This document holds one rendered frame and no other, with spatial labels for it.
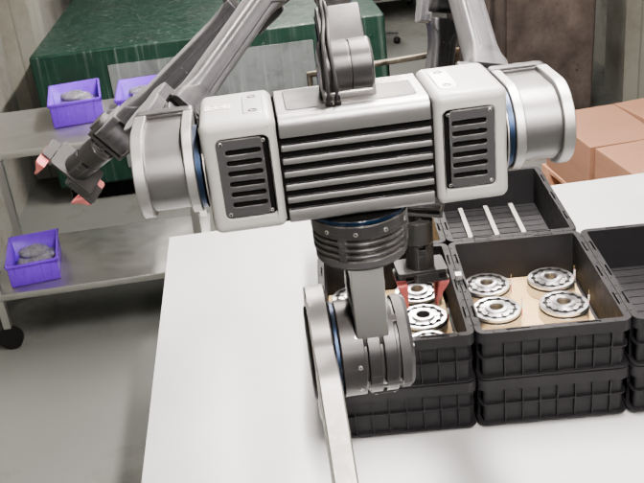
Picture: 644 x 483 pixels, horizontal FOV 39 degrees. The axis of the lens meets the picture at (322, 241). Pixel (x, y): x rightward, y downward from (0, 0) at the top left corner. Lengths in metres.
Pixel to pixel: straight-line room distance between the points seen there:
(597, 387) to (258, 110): 1.01
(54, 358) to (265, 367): 1.74
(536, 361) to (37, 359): 2.39
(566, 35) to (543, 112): 4.14
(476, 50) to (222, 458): 0.95
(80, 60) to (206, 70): 3.47
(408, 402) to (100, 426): 1.67
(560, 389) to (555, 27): 3.64
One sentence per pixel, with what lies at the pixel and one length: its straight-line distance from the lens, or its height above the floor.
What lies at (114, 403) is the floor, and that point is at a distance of 3.42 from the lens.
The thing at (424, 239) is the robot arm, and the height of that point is 1.06.
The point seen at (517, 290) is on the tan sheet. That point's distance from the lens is 2.12.
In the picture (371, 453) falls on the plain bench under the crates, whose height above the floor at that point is 0.70.
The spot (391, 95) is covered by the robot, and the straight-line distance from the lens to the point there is 1.19.
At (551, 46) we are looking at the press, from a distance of 5.36.
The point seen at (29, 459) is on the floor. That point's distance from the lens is 3.28.
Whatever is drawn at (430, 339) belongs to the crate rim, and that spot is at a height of 0.93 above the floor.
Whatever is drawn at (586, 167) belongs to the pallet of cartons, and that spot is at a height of 0.29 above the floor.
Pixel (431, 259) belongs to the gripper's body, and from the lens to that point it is 1.88.
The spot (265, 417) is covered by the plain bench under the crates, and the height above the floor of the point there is 0.70.
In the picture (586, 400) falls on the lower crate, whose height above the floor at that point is 0.74.
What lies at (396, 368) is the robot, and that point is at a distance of 1.33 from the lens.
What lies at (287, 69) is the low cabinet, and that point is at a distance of 4.90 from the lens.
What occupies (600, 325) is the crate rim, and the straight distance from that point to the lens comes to 1.82.
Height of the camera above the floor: 1.88
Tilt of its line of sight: 26 degrees down
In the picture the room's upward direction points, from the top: 6 degrees counter-clockwise
